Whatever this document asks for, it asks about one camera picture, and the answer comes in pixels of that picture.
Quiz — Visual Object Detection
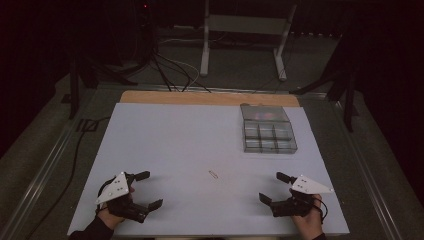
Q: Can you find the black power strip red light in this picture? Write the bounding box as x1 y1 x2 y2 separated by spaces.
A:
138 0 153 31

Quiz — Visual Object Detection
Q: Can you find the black metal stand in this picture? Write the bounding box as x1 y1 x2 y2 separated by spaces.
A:
289 31 363 133
67 53 101 121

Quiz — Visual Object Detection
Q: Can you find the white metal stand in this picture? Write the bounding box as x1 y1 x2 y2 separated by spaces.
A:
199 0 298 83

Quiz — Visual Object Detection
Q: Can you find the metal floor rail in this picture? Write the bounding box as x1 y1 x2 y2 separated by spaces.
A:
324 96 406 240
0 87 101 240

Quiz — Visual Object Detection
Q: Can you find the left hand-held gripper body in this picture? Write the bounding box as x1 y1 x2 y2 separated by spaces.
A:
95 171 150 224

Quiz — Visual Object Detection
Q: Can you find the bundle of black cables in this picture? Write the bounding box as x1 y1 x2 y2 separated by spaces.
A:
146 46 213 94

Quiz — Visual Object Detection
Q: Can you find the black floor socket plate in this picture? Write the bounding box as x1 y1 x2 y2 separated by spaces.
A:
75 118 100 133

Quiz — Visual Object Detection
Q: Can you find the white table cover sheet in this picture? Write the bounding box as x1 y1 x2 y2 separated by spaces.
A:
66 102 350 237

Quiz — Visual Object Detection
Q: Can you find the person's right hand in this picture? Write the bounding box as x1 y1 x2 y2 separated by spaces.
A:
290 194 325 240

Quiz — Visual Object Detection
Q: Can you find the white cable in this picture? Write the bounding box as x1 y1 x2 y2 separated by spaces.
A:
156 36 201 93

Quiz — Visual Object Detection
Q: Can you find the person's left hand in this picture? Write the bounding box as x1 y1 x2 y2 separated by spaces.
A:
96 186 135 232

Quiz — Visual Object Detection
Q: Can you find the black floor cable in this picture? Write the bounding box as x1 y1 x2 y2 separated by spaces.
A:
24 115 113 240

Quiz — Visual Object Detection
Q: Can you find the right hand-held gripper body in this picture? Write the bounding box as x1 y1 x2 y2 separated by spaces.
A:
269 174 335 218

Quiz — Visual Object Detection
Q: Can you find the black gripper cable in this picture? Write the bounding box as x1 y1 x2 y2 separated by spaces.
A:
312 198 330 225

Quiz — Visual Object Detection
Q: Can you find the clear plastic compartment box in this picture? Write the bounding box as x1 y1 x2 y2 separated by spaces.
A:
239 103 299 155

